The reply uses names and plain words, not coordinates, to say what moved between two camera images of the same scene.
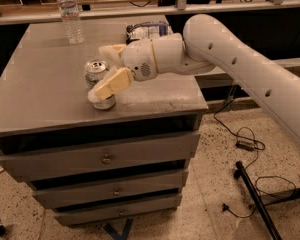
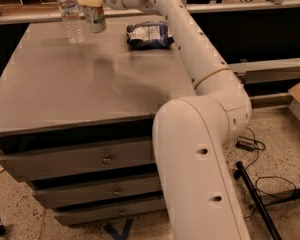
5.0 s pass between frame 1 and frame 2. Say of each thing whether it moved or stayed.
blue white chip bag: stayed
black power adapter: stayed
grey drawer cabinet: stayed
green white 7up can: moved
